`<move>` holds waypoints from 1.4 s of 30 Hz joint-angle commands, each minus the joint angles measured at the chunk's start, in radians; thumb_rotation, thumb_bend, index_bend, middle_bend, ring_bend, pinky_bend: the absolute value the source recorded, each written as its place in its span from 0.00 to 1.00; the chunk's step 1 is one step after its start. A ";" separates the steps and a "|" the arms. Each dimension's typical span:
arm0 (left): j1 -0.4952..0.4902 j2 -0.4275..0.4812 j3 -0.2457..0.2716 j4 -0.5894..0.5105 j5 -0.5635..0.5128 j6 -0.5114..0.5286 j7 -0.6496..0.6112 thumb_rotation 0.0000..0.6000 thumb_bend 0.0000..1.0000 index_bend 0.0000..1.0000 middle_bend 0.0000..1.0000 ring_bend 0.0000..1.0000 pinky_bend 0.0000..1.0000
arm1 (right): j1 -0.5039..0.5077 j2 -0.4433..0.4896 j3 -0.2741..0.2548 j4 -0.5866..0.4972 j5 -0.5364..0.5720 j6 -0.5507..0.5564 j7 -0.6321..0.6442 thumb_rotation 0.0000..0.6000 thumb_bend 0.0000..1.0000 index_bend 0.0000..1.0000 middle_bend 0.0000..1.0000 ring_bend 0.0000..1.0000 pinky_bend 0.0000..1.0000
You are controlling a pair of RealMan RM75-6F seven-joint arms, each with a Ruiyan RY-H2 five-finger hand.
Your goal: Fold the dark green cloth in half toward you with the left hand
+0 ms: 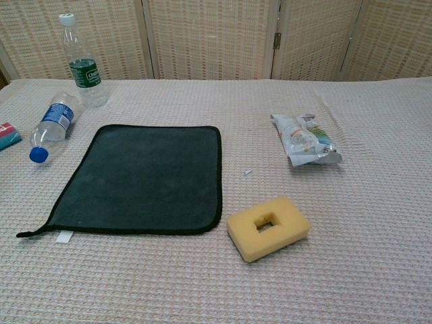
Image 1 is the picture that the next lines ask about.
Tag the black and yellow microfibre cloth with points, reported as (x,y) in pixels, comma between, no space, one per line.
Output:
(145,175)

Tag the small white paper scrap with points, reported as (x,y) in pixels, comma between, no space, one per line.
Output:
(248,172)

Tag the yellow sponge with hole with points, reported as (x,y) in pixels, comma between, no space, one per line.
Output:
(243,243)

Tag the white foil snack packet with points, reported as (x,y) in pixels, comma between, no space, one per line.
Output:
(303,138)

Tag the bamboo folding screen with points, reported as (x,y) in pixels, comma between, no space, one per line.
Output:
(209,40)

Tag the metal screen hinge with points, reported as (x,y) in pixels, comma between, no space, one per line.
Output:
(277,41)

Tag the pale woven tablecloth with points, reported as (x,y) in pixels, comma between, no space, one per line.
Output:
(337,236)

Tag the green label water bottle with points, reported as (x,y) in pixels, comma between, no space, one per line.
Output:
(86,74)

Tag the blue label water bottle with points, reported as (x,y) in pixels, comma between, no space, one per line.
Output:
(50,125)

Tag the plastic wrap roll package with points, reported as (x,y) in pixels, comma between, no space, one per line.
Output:
(8,136)

